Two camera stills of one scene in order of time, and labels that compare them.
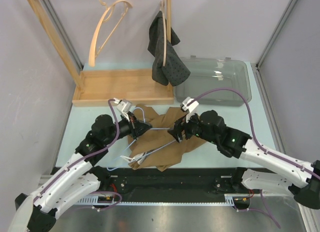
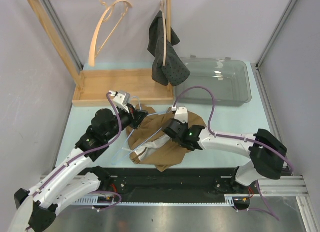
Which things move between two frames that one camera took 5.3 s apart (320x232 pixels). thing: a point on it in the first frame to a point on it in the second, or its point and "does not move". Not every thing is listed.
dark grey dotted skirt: x=174 y=73 does not move
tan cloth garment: x=157 y=147 does not move
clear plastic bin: x=207 y=73 does not move
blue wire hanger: x=138 y=158 to x=133 y=130
